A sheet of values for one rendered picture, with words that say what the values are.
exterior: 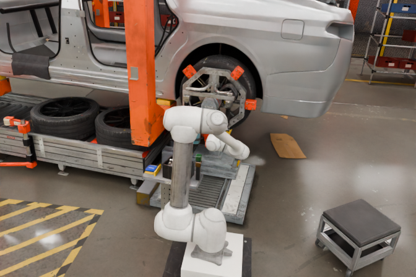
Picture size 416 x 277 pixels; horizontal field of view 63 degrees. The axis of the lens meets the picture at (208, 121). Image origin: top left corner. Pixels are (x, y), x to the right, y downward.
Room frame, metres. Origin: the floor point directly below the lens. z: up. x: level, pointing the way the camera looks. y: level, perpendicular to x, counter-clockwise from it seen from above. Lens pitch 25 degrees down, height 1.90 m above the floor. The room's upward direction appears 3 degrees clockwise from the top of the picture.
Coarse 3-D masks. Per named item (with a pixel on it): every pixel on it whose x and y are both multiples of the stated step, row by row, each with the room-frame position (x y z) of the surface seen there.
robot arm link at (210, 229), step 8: (208, 208) 1.50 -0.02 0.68; (200, 216) 1.45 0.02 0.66; (208, 216) 1.43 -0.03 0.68; (216, 216) 1.44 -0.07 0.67; (200, 224) 1.42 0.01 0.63; (208, 224) 1.40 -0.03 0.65; (216, 224) 1.40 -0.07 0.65; (224, 224) 1.43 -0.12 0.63; (200, 232) 1.39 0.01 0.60; (208, 232) 1.39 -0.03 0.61; (216, 232) 1.39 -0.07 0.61; (224, 232) 1.42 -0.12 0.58; (200, 240) 1.39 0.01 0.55; (208, 240) 1.39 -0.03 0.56; (216, 240) 1.39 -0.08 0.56; (224, 240) 1.43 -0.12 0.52; (200, 248) 1.42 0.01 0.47; (208, 248) 1.39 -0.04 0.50; (216, 248) 1.39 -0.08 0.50
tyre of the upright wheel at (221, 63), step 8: (208, 56) 3.00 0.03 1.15; (216, 56) 2.91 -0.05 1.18; (224, 56) 2.92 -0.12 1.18; (200, 64) 2.80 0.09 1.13; (208, 64) 2.78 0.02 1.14; (216, 64) 2.76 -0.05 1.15; (224, 64) 2.75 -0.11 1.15; (232, 64) 2.75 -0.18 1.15; (240, 64) 2.86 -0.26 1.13; (248, 72) 2.85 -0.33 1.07; (184, 80) 2.83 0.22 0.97; (240, 80) 2.72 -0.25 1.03; (248, 80) 2.71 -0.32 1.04; (248, 88) 2.70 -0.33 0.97; (248, 96) 2.70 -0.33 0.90; (248, 112) 2.69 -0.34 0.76; (240, 120) 2.71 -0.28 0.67; (232, 128) 2.72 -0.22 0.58
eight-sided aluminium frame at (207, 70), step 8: (200, 72) 2.71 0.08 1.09; (208, 72) 2.69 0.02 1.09; (216, 72) 2.68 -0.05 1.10; (224, 72) 2.66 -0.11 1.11; (192, 80) 2.74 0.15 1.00; (232, 80) 2.65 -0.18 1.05; (184, 88) 2.74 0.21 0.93; (240, 88) 2.63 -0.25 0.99; (240, 104) 2.63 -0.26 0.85; (240, 112) 2.63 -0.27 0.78; (232, 120) 2.64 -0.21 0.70
